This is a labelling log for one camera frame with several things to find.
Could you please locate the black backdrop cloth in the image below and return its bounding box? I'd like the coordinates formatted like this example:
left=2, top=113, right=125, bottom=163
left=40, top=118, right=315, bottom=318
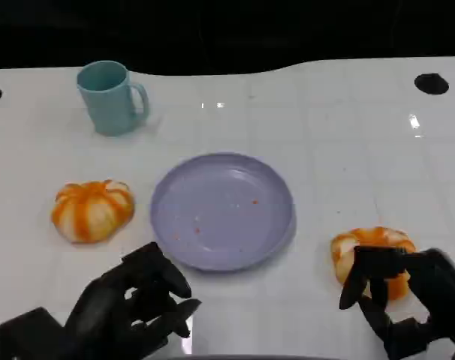
left=0, top=0, right=455, bottom=76

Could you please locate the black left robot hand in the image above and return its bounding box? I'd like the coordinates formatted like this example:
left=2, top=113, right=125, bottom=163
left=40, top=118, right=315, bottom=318
left=61, top=241, right=203, bottom=360

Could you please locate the lilac plate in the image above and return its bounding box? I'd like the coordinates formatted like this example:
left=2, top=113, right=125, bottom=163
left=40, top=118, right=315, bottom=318
left=149, top=151, right=298, bottom=274

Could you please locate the pale green mug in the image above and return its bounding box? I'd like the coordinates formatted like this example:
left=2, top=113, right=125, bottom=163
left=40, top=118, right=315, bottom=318
left=76, top=60, right=151, bottom=137

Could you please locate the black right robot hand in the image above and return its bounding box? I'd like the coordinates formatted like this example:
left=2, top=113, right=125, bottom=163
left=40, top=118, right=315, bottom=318
left=339, top=245, right=455, bottom=360

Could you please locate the orange and white bread roll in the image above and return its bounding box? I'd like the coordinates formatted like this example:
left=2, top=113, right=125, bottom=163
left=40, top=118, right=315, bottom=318
left=330, top=226, right=417, bottom=301
left=50, top=179, right=136, bottom=245

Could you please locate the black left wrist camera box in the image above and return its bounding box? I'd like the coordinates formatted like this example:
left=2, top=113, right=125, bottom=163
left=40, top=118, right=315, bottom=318
left=0, top=306, right=69, bottom=360

